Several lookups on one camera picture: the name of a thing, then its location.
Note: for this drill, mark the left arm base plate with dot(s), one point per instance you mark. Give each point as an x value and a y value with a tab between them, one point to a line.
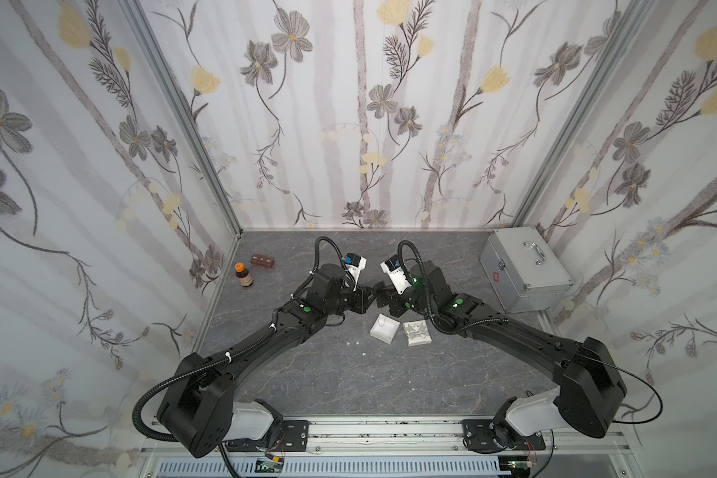
269	435

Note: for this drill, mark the white slotted cable duct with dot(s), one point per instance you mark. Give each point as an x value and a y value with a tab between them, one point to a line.
377	466

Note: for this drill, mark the white bow gift box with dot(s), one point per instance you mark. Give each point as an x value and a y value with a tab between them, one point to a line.
417	333

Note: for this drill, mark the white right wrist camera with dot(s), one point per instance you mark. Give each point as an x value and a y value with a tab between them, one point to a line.
393	269

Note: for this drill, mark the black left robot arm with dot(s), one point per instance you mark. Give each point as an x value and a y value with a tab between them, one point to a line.
195	406

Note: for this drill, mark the brown bottle orange cap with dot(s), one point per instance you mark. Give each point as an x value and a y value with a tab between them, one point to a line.
243	275

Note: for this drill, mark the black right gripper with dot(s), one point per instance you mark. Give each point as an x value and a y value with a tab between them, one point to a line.
394	302

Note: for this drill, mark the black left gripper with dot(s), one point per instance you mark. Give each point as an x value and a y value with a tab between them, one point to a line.
358	297

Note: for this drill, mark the silver aluminium first aid case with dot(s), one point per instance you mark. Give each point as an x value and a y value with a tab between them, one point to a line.
523	270

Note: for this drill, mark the aluminium mounting rail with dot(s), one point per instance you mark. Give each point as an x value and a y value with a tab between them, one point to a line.
428	435

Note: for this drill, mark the small brown block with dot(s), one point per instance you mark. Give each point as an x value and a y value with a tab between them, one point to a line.
262	260

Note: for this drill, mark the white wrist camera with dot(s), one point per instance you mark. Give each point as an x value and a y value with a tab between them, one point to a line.
354	264
393	269

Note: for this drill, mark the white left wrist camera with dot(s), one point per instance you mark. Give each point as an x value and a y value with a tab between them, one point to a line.
354	264

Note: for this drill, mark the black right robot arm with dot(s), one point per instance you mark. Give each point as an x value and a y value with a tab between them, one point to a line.
589	387

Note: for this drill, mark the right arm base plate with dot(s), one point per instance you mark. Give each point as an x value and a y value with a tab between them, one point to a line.
484	436

